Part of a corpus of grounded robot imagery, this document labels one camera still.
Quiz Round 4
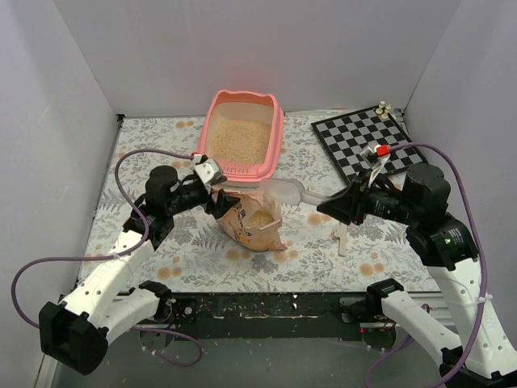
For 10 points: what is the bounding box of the pink cat litter bag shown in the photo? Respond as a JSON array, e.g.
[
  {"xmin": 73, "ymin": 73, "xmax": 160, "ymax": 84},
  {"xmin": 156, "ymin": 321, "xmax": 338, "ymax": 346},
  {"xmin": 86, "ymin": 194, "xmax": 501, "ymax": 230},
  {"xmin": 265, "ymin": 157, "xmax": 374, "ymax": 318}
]
[{"xmin": 217, "ymin": 190, "xmax": 287, "ymax": 252}]

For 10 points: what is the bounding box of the clear plastic scoop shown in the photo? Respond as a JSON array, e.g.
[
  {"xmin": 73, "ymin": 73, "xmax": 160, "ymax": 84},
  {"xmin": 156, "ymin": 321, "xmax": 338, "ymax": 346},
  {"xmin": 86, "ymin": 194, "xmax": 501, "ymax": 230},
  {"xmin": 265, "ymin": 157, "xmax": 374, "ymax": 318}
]
[{"xmin": 259, "ymin": 178, "xmax": 331, "ymax": 206}]

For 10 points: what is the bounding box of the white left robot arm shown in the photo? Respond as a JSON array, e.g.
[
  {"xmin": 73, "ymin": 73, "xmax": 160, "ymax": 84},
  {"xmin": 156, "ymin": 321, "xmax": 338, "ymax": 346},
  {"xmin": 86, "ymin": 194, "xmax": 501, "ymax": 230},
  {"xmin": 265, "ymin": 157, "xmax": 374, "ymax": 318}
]
[{"xmin": 39, "ymin": 158, "xmax": 239, "ymax": 375}]

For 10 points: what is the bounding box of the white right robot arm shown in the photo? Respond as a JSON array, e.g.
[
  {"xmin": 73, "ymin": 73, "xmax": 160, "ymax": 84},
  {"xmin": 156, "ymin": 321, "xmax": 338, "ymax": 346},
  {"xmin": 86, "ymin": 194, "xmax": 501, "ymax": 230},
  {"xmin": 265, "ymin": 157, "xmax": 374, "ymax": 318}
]
[{"xmin": 317, "ymin": 162, "xmax": 516, "ymax": 387}]

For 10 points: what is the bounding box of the pink cat litter box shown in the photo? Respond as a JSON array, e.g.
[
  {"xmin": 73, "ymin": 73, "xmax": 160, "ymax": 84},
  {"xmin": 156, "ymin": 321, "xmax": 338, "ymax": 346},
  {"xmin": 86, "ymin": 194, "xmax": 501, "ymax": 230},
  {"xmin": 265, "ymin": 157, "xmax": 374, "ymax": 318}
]
[{"xmin": 196, "ymin": 90, "xmax": 284, "ymax": 188}]

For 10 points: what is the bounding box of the floral table mat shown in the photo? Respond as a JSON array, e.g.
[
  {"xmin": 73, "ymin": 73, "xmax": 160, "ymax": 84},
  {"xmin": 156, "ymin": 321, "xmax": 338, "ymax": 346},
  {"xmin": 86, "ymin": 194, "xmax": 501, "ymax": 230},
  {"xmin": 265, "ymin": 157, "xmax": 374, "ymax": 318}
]
[{"xmin": 79, "ymin": 116, "xmax": 437, "ymax": 293}]

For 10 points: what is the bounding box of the black grey chessboard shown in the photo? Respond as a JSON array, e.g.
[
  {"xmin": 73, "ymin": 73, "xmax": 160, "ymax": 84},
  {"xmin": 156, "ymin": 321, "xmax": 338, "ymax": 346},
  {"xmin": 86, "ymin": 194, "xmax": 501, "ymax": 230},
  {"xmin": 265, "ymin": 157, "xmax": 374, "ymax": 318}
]
[{"xmin": 311, "ymin": 106, "xmax": 410, "ymax": 184}]

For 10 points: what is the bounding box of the white plastic bracket piece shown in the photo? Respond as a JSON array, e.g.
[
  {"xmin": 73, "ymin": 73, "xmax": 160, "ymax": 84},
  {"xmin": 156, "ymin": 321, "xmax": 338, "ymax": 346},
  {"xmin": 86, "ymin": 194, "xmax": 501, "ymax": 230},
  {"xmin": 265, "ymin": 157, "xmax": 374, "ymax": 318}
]
[{"xmin": 333, "ymin": 224, "xmax": 348, "ymax": 257}]

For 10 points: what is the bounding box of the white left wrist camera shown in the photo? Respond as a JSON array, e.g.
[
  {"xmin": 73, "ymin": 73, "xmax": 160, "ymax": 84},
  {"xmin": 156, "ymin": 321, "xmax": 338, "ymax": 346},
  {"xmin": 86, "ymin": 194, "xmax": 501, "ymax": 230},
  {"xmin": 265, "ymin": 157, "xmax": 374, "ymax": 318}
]
[{"xmin": 192, "ymin": 153, "xmax": 227, "ymax": 192}]

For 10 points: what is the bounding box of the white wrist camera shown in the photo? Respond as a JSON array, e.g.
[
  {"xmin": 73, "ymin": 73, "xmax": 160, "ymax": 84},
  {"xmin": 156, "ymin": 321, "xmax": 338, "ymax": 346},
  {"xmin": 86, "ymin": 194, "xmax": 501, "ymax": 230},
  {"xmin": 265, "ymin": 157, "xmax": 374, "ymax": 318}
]
[
  {"xmin": 359, "ymin": 142, "xmax": 390, "ymax": 187},
  {"xmin": 192, "ymin": 153, "xmax": 227, "ymax": 192}
]

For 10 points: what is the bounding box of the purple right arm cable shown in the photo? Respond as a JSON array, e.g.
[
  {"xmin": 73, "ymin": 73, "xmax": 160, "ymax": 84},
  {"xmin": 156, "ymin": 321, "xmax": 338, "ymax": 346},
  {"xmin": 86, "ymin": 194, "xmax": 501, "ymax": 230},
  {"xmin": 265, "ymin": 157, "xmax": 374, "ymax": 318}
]
[{"xmin": 364, "ymin": 141, "xmax": 490, "ymax": 388}]

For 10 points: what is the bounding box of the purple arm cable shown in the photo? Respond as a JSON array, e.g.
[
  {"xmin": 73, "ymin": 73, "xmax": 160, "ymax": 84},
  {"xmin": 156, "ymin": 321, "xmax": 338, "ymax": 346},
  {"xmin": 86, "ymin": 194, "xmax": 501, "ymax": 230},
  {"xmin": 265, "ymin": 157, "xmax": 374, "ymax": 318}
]
[
  {"xmin": 11, "ymin": 149, "xmax": 205, "ymax": 368},
  {"xmin": 364, "ymin": 141, "xmax": 490, "ymax": 388}
]

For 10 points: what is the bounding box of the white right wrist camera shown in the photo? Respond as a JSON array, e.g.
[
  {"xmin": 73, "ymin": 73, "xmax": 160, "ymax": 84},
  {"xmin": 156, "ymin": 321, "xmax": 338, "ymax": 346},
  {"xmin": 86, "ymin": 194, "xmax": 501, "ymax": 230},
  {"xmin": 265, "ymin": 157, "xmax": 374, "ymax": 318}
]
[{"xmin": 359, "ymin": 142, "xmax": 390, "ymax": 187}]

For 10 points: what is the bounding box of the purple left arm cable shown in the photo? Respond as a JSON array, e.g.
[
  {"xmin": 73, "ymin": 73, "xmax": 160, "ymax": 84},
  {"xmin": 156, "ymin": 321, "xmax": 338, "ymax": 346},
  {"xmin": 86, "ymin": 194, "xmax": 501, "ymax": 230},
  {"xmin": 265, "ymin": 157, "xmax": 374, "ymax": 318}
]
[{"xmin": 11, "ymin": 149, "xmax": 205, "ymax": 368}]

